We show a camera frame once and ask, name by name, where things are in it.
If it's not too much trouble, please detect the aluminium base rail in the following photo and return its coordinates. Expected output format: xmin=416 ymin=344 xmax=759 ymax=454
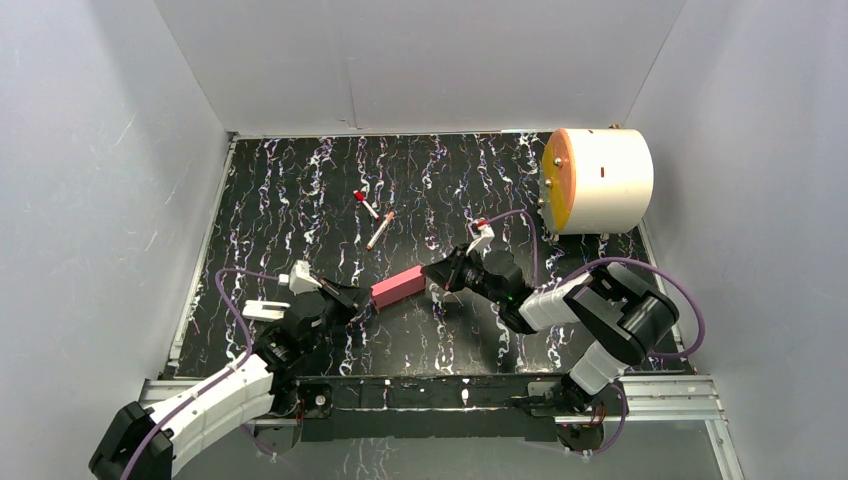
xmin=132 ymin=377 xmax=727 ymax=427

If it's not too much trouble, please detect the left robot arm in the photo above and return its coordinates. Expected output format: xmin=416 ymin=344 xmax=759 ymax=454
xmin=88 ymin=278 xmax=371 ymax=479

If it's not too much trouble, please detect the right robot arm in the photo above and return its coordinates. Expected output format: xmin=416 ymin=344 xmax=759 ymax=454
xmin=422 ymin=245 xmax=680 ymax=414

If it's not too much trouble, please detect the red capped white marker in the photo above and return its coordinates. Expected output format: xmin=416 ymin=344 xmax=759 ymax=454
xmin=353 ymin=190 xmax=381 ymax=221

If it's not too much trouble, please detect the pink cardboard box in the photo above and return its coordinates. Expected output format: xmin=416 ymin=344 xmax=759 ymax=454
xmin=371 ymin=265 xmax=427 ymax=309

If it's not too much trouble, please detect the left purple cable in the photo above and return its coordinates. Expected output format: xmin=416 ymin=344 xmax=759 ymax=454
xmin=119 ymin=267 xmax=293 ymax=480

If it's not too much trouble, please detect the white cylindrical drum device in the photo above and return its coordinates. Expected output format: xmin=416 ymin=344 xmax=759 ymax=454
xmin=539 ymin=128 xmax=654 ymax=235

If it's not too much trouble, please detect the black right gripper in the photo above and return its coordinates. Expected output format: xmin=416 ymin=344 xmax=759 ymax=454
xmin=421 ymin=244 xmax=504 ymax=307

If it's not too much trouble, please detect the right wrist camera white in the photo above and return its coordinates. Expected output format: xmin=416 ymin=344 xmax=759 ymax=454
xmin=466 ymin=220 xmax=494 ymax=256

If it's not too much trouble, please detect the orange capped white marker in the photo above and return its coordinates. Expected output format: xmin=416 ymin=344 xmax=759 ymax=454
xmin=366 ymin=211 xmax=395 ymax=251

